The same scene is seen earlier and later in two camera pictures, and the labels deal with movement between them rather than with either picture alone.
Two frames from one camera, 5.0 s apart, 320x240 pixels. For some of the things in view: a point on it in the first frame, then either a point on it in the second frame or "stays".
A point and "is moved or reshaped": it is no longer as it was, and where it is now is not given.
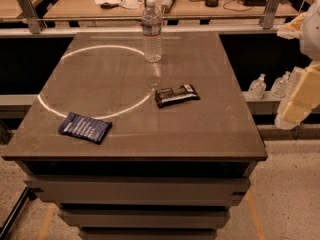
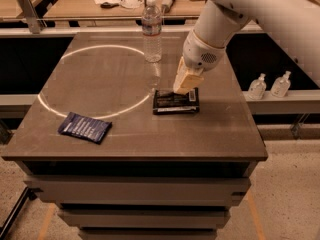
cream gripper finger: x=302 y=97 -> x=192 y=78
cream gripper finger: x=292 y=30 -> x=180 y=74
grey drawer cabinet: x=141 y=199 stays
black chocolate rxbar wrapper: x=169 y=96 is moved or reshaped
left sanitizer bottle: x=257 y=88 stays
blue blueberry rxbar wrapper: x=84 y=127 stays
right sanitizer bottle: x=279 y=86 stays
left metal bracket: x=34 y=22 stays
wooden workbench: x=178 y=1 stays
